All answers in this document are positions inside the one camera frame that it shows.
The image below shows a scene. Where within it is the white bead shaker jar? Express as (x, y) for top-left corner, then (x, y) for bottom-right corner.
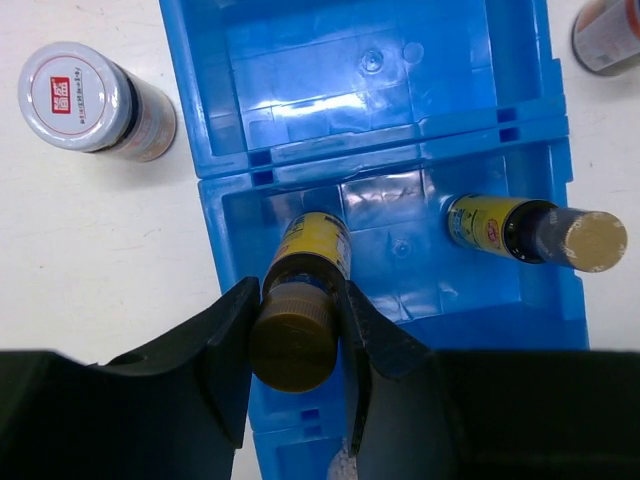
(326, 438), (358, 480)

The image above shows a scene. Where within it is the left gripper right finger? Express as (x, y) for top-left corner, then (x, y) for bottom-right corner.
(338, 281), (639, 479)

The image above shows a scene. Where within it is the blue three-compartment plastic bin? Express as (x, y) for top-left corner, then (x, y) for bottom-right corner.
(158, 0), (591, 480)

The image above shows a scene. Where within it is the dark spice jar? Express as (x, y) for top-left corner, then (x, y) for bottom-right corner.
(18, 42), (177, 162)
(571, 0), (639, 76)

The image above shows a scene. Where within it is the yellow label sauce bottle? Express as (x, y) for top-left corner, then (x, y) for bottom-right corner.
(248, 211), (352, 393)
(447, 195), (628, 273)

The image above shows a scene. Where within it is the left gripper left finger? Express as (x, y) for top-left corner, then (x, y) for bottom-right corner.
(1, 277), (260, 479)

